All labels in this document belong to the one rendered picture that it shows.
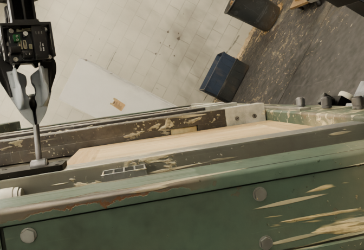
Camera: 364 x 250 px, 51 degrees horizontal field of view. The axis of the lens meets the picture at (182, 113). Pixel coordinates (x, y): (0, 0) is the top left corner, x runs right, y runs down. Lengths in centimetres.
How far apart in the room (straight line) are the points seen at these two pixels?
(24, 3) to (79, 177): 28
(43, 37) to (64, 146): 58
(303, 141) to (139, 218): 38
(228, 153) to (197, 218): 27
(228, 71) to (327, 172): 500
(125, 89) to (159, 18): 182
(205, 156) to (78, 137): 57
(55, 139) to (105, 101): 382
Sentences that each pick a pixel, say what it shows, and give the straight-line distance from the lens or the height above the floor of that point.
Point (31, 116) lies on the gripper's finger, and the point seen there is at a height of 142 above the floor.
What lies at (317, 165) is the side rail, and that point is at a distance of 43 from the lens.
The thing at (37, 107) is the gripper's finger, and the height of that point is 142.
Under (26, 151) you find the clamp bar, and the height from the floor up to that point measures 148.
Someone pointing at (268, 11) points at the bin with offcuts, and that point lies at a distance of 552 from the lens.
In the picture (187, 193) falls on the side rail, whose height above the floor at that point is 120.
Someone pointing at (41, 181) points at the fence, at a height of 136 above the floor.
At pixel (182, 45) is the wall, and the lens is 635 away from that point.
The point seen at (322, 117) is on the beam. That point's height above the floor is 90.
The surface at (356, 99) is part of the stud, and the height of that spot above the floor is 88.
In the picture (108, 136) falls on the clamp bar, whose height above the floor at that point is 130.
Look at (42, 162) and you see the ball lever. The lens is 66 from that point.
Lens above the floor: 130
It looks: 8 degrees down
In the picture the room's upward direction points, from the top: 62 degrees counter-clockwise
